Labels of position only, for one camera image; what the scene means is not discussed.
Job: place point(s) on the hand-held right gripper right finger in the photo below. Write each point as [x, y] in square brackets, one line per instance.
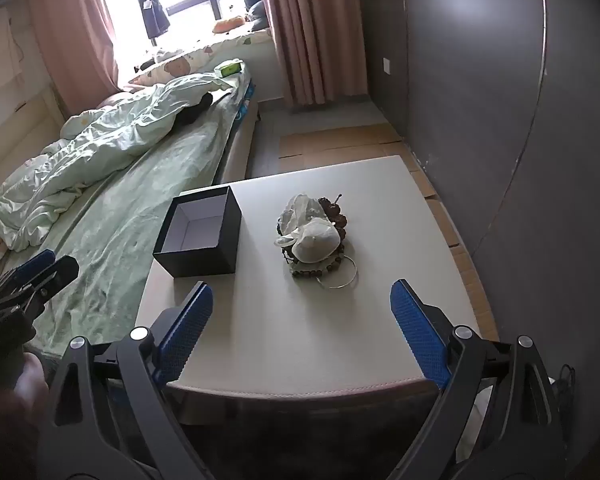
[415, 330]

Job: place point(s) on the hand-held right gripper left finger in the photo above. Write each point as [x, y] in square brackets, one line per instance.
[187, 330]

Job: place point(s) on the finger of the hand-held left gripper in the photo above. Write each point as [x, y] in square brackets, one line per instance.
[27, 266]
[50, 282]

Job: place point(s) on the black jewelry box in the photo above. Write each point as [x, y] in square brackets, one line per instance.
[200, 262]

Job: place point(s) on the silver bangle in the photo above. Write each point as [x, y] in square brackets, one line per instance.
[356, 272]

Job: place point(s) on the person's left hand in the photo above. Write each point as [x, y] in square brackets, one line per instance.
[22, 400]

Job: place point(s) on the bed with green sheet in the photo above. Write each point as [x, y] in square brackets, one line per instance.
[145, 200]

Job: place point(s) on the white cloth pouch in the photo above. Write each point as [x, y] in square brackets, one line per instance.
[315, 242]

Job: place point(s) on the light green quilt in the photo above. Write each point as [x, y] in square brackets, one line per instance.
[95, 150]

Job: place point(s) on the flattened cardboard sheets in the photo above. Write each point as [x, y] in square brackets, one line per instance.
[340, 142]

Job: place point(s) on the black garment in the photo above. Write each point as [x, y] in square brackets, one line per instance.
[192, 110]

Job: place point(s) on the pink curtain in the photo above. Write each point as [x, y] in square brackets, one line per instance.
[75, 35]
[315, 25]

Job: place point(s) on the green box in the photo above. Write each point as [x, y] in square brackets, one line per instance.
[229, 68]

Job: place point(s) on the patterned windowsill mat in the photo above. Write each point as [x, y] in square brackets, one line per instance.
[205, 55]

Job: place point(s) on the orange cushion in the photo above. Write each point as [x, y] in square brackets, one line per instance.
[228, 23]

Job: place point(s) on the dark cushion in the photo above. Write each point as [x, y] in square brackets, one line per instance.
[257, 7]

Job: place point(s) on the white wall unit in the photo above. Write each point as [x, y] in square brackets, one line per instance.
[0, 55]

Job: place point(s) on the white wall socket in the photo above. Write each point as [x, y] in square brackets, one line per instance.
[387, 65]

